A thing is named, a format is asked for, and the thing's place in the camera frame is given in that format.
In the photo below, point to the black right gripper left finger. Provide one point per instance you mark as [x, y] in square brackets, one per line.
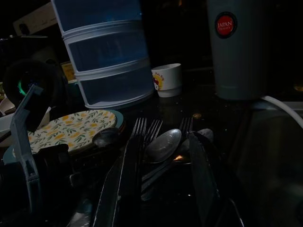
[129, 170]

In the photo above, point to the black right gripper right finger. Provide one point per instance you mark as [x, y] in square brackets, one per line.
[201, 170]

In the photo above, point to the floral yellow patterned plate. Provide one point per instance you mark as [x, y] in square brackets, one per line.
[73, 130]

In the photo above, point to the large silver spoon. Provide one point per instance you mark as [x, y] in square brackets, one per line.
[163, 145]

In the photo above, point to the silver fork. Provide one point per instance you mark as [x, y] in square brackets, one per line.
[185, 125]
[139, 127]
[153, 130]

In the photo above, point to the yellow packet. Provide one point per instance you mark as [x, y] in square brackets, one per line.
[68, 71]

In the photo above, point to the white cup with cartoon print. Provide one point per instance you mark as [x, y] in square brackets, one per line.
[169, 80]

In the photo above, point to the steel tumbler with red sticker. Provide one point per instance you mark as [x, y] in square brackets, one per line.
[236, 59]

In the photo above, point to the blue stacked drawer container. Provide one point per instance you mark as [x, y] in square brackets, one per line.
[106, 54]

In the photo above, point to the white box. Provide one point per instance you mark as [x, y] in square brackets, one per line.
[35, 20]

